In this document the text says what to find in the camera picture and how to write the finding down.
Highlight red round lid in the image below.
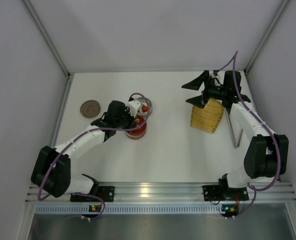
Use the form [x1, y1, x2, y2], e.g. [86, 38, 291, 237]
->
[126, 115, 147, 135]

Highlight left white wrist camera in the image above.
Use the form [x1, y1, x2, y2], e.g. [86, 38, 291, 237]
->
[126, 99, 143, 117]

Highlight aluminium mounting rail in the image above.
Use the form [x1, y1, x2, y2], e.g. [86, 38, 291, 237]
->
[25, 182, 296, 204]

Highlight slotted cable duct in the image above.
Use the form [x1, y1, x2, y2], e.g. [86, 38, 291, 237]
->
[35, 203, 236, 215]

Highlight beige round lid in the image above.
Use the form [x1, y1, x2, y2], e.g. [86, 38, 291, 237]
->
[80, 100, 101, 119]

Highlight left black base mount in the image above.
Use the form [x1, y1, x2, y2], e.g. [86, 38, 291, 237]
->
[70, 185, 115, 203]

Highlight far metal round tin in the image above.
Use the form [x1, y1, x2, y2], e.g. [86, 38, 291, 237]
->
[138, 97, 153, 118]

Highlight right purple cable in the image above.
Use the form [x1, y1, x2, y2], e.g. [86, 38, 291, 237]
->
[214, 50, 282, 219]

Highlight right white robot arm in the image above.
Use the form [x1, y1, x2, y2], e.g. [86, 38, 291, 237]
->
[182, 70, 289, 201]

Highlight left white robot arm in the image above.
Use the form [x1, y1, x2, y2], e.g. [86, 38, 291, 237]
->
[31, 98, 142, 198]

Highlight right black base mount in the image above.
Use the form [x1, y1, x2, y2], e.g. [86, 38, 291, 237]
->
[202, 184, 249, 202]

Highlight metal serving tongs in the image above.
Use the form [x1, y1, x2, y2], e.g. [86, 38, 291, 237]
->
[225, 110, 243, 149]

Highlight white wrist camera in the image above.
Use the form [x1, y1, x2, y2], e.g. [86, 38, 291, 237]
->
[126, 99, 143, 117]
[211, 70, 220, 80]

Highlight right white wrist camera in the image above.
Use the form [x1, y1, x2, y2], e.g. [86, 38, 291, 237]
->
[211, 70, 220, 80]

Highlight bamboo woven tray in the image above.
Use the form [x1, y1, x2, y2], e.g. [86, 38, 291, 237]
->
[190, 98, 224, 133]

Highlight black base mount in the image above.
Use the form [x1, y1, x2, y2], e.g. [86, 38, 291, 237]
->
[202, 184, 249, 202]
[70, 185, 115, 203]

